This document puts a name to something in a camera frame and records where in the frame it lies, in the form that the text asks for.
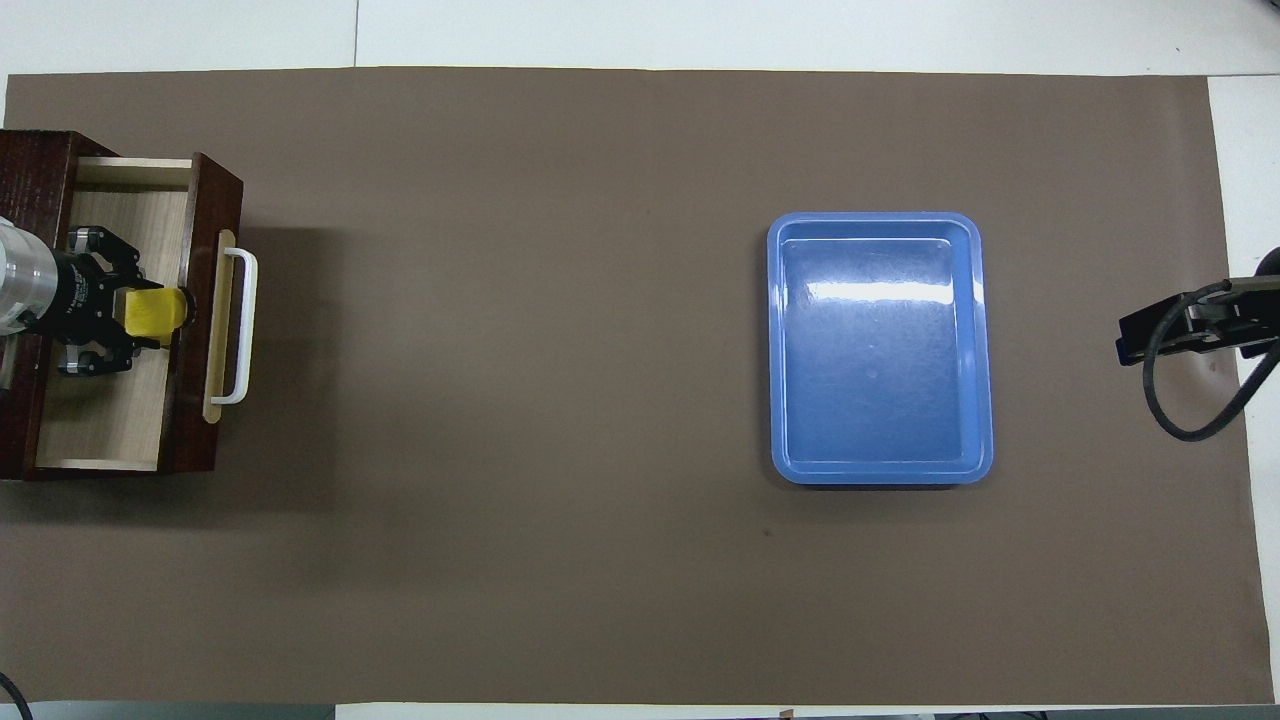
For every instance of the brown table mat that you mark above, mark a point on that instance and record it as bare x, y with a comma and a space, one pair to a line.
500, 400

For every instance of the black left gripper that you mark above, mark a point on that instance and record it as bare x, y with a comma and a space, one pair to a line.
75, 300

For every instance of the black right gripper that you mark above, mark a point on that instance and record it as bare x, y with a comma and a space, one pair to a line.
1250, 315

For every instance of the blue plastic tray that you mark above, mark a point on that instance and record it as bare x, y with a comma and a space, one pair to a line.
880, 400

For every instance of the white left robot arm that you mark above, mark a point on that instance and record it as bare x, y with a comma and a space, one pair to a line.
20, 280

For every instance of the dark wooden drawer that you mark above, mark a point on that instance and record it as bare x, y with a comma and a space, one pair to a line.
110, 420

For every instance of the dark wooden cabinet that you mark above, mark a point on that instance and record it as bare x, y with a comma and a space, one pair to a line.
35, 170

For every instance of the yellow block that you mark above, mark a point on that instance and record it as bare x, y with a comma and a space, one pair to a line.
155, 312

